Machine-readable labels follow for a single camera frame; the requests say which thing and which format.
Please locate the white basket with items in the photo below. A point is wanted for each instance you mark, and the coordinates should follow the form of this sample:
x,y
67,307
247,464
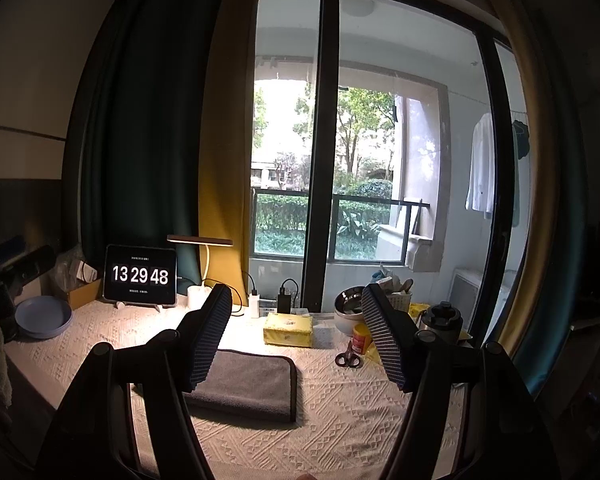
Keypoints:
x,y
397,295

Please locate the yellow jar with red label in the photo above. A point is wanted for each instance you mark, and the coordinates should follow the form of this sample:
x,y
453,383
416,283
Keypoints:
x,y
362,338

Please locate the grey towel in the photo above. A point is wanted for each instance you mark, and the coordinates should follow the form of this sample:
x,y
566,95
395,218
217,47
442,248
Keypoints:
x,y
252,380

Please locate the yellow packet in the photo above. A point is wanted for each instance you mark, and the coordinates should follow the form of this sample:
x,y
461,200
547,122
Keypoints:
x,y
419,310

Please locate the white desk lamp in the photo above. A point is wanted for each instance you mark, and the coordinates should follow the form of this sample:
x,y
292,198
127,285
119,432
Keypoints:
x,y
205,260

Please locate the white phone charger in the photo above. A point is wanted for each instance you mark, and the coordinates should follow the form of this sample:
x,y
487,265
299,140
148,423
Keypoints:
x,y
254,305

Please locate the blue plate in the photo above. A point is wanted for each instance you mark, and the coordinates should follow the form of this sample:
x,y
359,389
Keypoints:
x,y
42,316

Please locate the hanging white shirt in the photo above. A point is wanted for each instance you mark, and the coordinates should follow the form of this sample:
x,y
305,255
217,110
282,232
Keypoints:
x,y
481,165

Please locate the yellow curtain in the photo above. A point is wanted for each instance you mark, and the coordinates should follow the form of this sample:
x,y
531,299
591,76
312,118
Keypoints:
x,y
227,135

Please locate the cardboard box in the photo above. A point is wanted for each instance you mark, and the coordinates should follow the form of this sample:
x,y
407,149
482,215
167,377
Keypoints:
x,y
82,292

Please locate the clear plastic bag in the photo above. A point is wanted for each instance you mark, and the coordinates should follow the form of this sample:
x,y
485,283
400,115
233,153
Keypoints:
x,y
75,267

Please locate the black power adapter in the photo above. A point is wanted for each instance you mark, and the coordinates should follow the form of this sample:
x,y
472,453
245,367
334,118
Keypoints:
x,y
285,301

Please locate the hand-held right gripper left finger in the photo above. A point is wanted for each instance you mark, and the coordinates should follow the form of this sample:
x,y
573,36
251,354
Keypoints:
x,y
211,337

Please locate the white power strip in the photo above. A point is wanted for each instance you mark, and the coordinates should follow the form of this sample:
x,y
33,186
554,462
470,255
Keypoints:
x,y
267,305

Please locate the hanging teal garment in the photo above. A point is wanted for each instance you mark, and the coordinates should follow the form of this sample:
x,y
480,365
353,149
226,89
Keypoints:
x,y
521,140

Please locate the yellow tissue box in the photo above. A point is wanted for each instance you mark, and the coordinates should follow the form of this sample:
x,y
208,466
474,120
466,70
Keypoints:
x,y
288,329

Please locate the dark green curtain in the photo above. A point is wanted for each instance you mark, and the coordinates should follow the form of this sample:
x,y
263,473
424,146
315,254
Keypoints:
x,y
145,120

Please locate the white appliance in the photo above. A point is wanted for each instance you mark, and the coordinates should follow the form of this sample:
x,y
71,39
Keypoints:
x,y
467,292

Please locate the tablet with clock display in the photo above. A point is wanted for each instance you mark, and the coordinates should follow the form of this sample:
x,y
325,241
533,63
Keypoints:
x,y
140,275

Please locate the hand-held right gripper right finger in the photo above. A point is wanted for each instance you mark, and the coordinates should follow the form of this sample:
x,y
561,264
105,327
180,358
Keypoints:
x,y
384,342

